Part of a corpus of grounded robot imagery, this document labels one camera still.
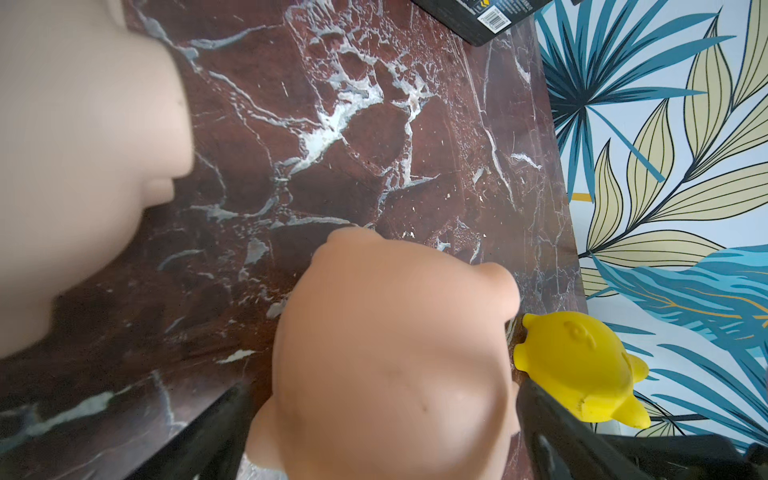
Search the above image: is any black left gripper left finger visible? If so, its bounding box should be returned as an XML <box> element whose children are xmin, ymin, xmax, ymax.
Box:
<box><xmin>128</xmin><ymin>383</ymin><xmax>252</xmax><ymax>479</ymax></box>

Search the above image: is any dark pink piggy bank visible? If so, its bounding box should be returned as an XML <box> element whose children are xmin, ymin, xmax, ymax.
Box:
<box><xmin>245</xmin><ymin>227</ymin><xmax>520</xmax><ymax>479</ymax></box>

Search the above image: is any yellow black plastic toolbox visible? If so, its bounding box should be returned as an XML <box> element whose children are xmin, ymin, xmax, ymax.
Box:
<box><xmin>414</xmin><ymin>0</ymin><xmax>550</xmax><ymax>47</ymax></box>

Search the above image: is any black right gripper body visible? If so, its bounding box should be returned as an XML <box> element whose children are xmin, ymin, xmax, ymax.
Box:
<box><xmin>602</xmin><ymin>435</ymin><xmax>767</xmax><ymax>479</ymax></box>

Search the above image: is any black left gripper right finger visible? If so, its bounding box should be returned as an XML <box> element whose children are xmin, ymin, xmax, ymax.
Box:
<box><xmin>516</xmin><ymin>380</ymin><xmax>649</xmax><ymax>480</ymax></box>

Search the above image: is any light pink piggy bank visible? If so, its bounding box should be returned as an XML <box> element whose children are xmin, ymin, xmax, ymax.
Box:
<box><xmin>1</xmin><ymin>1</ymin><xmax>193</xmax><ymax>356</ymax></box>

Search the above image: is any yellow piggy bank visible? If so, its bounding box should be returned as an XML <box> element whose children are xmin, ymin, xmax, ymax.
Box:
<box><xmin>513</xmin><ymin>312</ymin><xmax>651</xmax><ymax>429</ymax></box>

